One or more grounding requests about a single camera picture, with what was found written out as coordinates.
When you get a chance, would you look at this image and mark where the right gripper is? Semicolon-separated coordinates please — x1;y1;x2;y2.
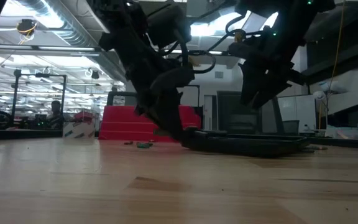
227;26;306;110

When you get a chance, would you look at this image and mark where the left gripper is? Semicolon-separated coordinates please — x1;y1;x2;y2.
98;30;196;141

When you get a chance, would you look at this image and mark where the black plastic tool case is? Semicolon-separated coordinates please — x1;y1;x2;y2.
180;128;310;158

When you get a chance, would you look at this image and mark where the black mesh office chair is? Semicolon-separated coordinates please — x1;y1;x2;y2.
216;90;287;136
106;91;139;106

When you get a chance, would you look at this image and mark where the grey door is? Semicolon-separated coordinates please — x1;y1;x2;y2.
203;95;218;131

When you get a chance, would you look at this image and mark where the grey waste bin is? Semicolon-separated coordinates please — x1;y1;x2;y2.
283;119;300;134

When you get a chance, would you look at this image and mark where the white cabinet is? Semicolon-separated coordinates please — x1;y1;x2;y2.
277;95;317;133

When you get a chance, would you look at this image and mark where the red rectangular box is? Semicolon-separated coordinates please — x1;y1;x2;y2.
98;105;202;143

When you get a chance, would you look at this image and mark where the red storage bin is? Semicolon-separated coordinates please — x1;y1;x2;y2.
73;110;95;123

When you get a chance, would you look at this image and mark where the white cardboard box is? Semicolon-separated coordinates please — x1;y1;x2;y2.
62;121;96;139

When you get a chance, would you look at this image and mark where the person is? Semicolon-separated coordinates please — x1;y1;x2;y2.
47;100;64;129

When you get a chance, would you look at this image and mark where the long ceiling light bar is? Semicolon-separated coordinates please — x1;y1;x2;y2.
0;45;223;57

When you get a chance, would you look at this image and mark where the black ceiling-hung device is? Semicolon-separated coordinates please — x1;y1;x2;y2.
16;19;39;42

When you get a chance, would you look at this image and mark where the black background rig frame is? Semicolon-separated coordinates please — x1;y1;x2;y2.
178;83;201;107
13;68;67;121

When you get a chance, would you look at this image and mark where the silver ventilation duct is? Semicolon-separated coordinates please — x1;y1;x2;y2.
16;0;127;82

